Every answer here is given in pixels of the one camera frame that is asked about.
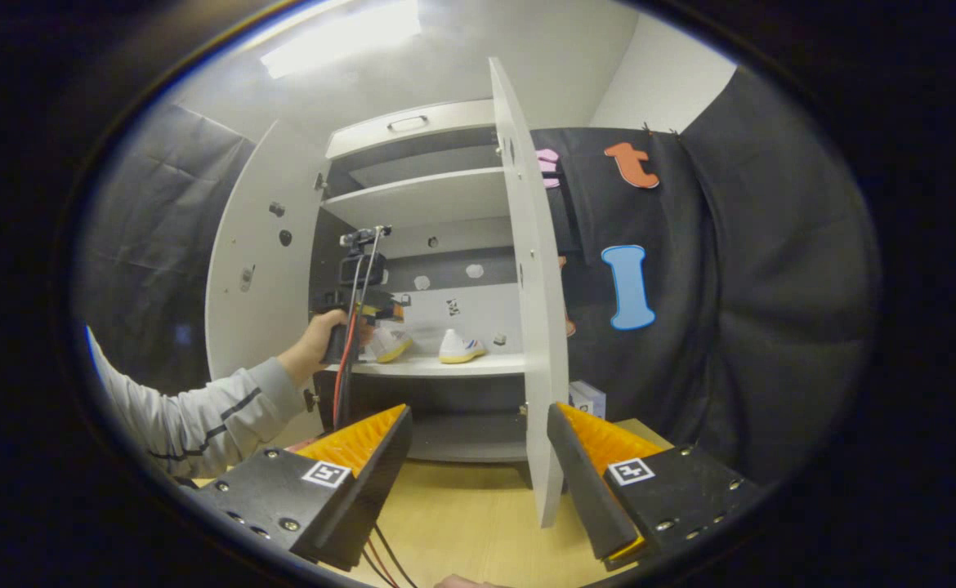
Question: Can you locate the small cardboard box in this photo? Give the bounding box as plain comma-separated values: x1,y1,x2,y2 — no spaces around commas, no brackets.
570,380,607,420

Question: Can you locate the red cable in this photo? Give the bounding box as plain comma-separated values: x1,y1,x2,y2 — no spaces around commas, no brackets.
360,539,401,588
333,237,385,430

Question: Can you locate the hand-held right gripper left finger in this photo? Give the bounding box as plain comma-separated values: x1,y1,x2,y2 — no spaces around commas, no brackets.
192,403,413,572

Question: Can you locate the ceiling light panel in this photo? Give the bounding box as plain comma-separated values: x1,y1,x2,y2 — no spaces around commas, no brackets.
261,0,422,80

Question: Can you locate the white cabinet shelf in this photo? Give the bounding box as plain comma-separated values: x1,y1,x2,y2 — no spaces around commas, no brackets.
319,353,528,378
320,167,512,231

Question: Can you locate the black cable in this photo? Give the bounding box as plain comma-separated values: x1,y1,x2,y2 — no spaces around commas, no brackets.
337,233,382,427
372,524,419,588

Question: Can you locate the white striped canvas shoe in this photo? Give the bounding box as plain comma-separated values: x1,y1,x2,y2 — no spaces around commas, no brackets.
366,327,413,364
439,328,489,365

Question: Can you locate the beige cabinet drawer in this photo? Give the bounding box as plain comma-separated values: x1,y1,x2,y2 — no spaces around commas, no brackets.
325,100,497,161

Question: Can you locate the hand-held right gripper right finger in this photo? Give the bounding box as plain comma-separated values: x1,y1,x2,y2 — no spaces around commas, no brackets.
547,402,765,572

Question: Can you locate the shoe cabinet door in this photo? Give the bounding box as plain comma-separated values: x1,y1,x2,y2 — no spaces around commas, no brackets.
204,118,333,448
488,56,570,529

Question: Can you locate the black backdrop cloth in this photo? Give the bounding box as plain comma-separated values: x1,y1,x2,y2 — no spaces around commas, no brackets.
531,65,883,487
74,102,258,397

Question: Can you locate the white grey shoe cabinet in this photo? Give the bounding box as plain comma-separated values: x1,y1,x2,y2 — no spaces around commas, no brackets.
204,56,570,529

